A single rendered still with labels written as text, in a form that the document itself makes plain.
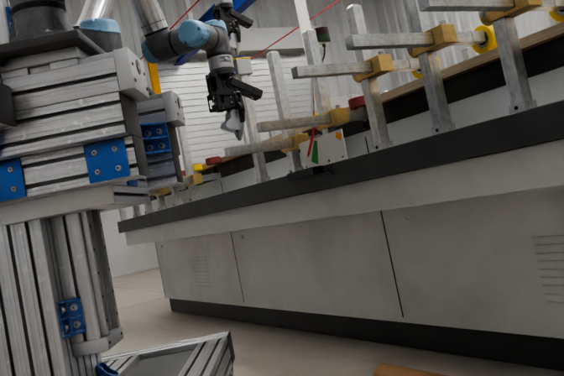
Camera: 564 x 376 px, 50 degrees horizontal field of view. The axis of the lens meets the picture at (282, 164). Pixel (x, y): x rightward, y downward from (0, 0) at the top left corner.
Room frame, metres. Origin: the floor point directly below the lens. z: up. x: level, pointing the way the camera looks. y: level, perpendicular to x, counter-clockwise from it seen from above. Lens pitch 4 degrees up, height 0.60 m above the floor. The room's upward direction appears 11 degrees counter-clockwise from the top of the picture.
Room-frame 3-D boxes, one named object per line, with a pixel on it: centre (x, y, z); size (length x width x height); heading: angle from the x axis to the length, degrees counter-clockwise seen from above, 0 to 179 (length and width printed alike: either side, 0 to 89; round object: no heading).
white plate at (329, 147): (2.03, -0.14, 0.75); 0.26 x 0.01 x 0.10; 32
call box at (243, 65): (2.45, 0.09, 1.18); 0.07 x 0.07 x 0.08; 32
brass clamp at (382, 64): (1.78, -0.32, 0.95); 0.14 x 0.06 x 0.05; 32
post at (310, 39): (2.01, -0.18, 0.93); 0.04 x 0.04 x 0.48; 32
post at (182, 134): (3.08, 0.48, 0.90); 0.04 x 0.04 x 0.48; 32
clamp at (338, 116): (2.00, -0.19, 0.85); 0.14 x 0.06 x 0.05; 32
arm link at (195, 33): (1.70, 0.18, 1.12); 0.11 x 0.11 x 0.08; 66
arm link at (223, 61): (1.78, 0.12, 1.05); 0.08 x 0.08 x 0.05
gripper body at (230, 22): (2.43, 0.11, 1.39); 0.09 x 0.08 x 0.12; 121
